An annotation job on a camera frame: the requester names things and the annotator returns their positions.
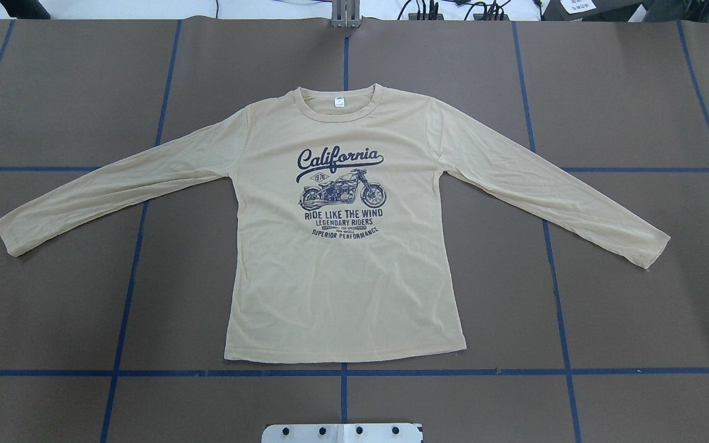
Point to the beige long-sleeve graphic shirt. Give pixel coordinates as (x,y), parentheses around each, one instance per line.
(341,254)

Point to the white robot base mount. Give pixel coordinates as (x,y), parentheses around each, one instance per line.
(344,432)

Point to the aluminium frame post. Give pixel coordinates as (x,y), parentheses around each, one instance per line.
(346,13)

